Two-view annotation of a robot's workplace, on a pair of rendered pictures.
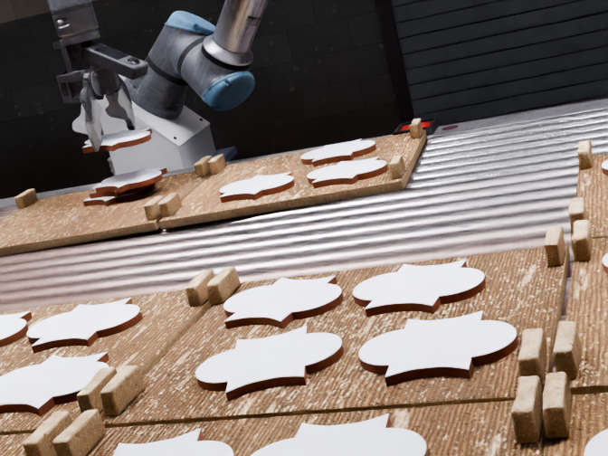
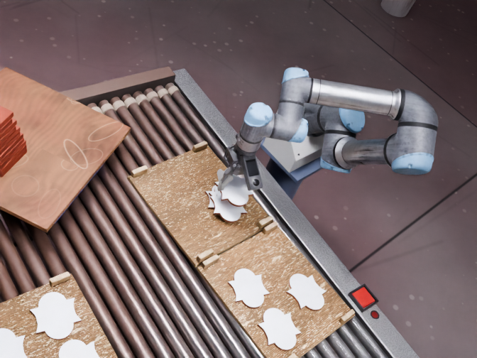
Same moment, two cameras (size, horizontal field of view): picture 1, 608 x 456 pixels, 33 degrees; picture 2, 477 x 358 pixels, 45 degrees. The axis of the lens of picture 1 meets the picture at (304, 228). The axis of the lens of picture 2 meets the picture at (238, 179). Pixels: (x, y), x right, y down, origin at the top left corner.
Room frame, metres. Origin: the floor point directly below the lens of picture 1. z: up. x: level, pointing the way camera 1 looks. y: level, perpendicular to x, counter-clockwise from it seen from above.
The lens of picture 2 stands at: (0.68, -0.09, 2.50)
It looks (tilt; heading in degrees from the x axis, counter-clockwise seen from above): 48 degrees down; 18
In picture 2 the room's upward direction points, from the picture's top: 22 degrees clockwise
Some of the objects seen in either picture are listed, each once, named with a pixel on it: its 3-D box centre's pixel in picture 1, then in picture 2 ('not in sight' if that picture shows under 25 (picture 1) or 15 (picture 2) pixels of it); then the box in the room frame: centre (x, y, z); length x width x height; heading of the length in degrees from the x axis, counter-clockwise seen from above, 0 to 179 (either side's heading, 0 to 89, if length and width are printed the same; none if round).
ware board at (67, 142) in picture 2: not in sight; (24, 141); (1.55, 0.91, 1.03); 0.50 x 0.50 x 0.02; 13
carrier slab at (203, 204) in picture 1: (300, 176); (276, 292); (1.74, -0.02, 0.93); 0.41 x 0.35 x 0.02; 74
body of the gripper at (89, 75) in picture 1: (85, 67); (241, 155); (1.90, 0.32, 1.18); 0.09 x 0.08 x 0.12; 56
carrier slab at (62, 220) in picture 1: (88, 213); (201, 200); (1.85, 0.38, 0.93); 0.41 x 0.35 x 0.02; 74
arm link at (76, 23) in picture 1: (74, 23); (248, 140); (1.90, 0.32, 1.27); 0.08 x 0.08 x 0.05
